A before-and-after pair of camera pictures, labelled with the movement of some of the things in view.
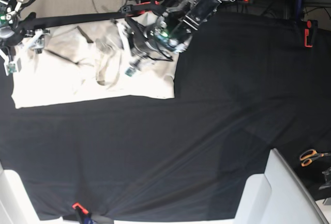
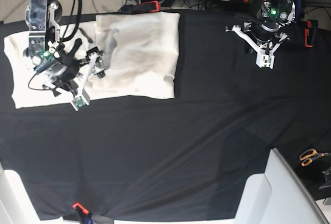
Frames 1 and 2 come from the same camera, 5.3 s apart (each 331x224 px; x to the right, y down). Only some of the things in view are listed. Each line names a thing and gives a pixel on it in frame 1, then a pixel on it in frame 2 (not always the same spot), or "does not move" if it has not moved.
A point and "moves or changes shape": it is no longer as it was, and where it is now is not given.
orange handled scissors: x=307 y=156 does not move
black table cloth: x=250 y=83 does not move
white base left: x=16 y=206 does not move
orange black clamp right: x=312 y=26 does not move
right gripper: x=141 y=38 to x=264 y=31
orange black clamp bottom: x=83 y=214 does not move
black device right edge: x=327 y=176 does not move
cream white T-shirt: x=88 y=61 moves or changes shape
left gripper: x=17 y=36 to x=71 y=62
